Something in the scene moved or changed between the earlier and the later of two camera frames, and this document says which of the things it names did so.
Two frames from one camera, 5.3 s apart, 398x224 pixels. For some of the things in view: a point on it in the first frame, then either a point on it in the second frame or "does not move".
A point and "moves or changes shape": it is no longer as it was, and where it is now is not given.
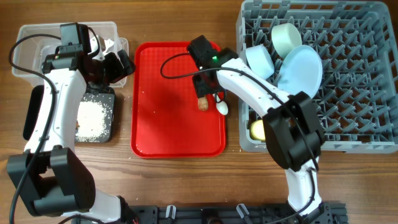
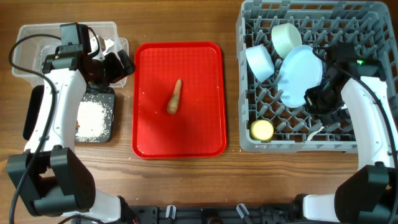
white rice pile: (91, 117) does not move
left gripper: (116, 71) does not move
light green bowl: (285, 37) does not move
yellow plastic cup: (257, 130) does not move
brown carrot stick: (203, 102) -> (173, 104)
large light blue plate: (301, 70) does not move
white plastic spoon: (222, 106) moves or changes shape
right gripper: (200, 90) -> (309, 97)
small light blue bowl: (259, 61) does not move
